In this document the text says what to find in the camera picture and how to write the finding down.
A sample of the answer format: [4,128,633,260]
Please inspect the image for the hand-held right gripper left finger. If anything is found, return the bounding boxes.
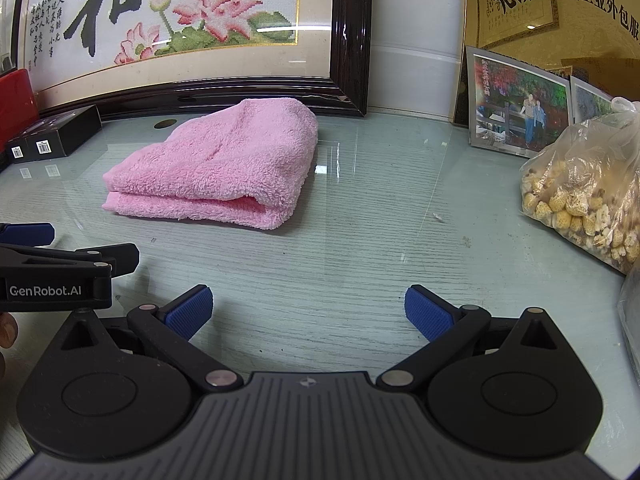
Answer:
[50,284,245,392]

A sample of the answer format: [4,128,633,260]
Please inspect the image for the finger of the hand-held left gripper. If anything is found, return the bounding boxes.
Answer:
[0,222,55,247]
[73,243,141,275]

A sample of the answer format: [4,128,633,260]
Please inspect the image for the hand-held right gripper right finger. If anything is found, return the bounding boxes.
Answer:
[376,284,571,392]

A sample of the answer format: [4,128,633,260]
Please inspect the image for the pink towel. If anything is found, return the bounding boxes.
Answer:
[101,97,319,231]

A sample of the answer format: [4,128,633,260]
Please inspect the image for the person's left hand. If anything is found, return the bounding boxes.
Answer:
[0,311,20,381]

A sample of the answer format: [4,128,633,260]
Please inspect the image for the black box with barcode label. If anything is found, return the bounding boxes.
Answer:
[25,105,104,157]
[4,116,56,164]

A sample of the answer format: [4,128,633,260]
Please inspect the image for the red box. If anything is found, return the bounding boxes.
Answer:
[0,69,39,154]

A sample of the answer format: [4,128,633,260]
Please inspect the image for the plastic bag of popcorn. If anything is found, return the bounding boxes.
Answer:
[519,96,640,276]

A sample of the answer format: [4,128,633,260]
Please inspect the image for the clear plastic container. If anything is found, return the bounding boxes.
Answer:
[0,0,24,74]

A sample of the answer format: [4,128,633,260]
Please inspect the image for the framed lotus cross-stitch picture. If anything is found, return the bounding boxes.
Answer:
[11,0,374,119]

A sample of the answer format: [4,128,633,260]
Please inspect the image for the large silver photo frame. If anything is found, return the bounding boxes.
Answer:
[465,45,574,159]

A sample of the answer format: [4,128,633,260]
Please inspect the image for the small silver photo frame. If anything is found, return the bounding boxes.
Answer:
[569,75,622,127]

